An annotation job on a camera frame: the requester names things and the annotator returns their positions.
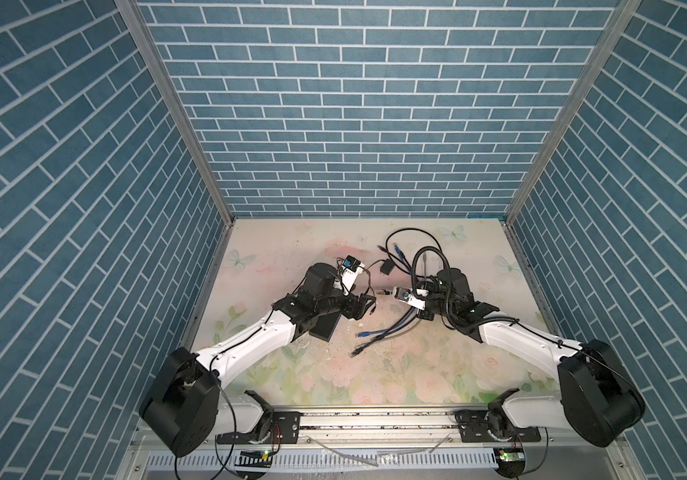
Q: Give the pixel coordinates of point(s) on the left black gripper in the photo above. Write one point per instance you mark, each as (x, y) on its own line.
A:
(359, 309)

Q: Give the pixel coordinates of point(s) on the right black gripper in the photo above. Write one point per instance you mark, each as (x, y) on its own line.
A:
(429, 285)

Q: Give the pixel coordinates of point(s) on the black network switch blue ports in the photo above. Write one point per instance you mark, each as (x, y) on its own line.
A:
(325, 326)

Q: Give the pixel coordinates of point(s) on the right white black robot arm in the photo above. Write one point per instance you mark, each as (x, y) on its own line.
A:
(594, 395)

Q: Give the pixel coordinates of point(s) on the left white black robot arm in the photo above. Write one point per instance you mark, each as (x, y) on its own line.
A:
(186, 402)

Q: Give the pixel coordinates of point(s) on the right black power adapter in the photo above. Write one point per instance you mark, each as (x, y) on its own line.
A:
(386, 268)

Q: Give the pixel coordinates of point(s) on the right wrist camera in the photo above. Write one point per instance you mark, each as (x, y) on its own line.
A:
(406, 296)

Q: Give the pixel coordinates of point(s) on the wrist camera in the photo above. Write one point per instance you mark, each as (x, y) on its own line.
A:
(406, 296)
(348, 270)

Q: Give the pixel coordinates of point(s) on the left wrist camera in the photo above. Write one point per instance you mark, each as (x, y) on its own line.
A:
(348, 270)

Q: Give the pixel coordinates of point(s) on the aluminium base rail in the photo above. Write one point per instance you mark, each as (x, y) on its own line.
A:
(387, 442)

